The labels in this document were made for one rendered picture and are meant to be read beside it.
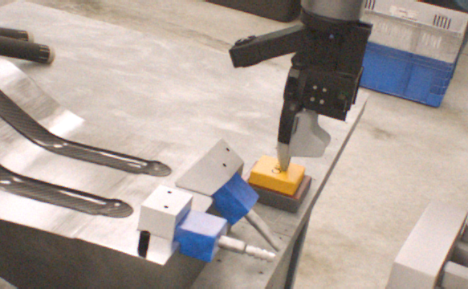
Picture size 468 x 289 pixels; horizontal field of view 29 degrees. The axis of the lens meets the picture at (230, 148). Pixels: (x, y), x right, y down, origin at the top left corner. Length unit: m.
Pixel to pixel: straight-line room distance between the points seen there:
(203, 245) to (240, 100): 0.65
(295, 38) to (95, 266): 0.40
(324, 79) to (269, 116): 0.36
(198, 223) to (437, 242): 0.24
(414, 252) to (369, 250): 2.11
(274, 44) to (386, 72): 3.09
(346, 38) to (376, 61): 3.08
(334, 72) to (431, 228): 0.38
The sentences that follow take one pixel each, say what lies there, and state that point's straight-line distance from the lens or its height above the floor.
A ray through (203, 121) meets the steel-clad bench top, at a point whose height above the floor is 0.80.
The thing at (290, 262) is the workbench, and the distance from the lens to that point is 1.74.
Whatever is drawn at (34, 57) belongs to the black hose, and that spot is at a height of 0.82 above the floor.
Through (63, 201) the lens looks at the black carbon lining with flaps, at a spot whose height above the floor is 0.88.
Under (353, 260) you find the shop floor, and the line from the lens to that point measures 2.75.
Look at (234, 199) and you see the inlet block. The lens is 0.96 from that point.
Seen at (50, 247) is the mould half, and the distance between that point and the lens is 0.87.
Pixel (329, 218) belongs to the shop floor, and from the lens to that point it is 2.95.
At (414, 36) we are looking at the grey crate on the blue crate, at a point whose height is 0.29.
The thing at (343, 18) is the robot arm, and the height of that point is 1.06.
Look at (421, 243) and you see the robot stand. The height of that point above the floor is 0.99.
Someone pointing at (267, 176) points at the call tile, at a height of 0.84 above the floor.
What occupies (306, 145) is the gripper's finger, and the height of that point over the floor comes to 0.89.
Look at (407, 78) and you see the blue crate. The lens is 4.17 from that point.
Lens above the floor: 1.32
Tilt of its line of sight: 24 degrees down
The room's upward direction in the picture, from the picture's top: 11 degrees clockwise
